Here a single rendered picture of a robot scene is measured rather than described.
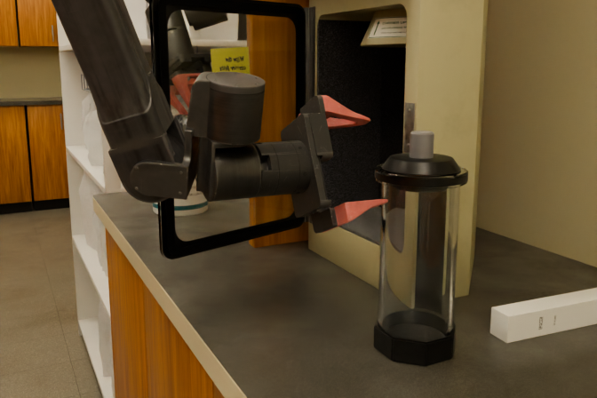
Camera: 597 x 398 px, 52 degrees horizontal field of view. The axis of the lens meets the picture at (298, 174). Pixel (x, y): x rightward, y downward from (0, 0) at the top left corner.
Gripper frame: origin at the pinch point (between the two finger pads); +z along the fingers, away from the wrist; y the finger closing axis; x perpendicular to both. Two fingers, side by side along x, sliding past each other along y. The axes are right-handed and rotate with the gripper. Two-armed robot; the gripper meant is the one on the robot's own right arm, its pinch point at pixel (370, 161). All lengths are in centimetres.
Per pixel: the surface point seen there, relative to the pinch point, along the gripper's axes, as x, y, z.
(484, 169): 41, 7, 56
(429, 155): -2.6, -0.4, 6.5
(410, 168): -3.1, -1.9, 3.0
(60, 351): 249, -15, -19
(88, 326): 249, -6, -7
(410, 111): 7.2, 8.5, 13.1
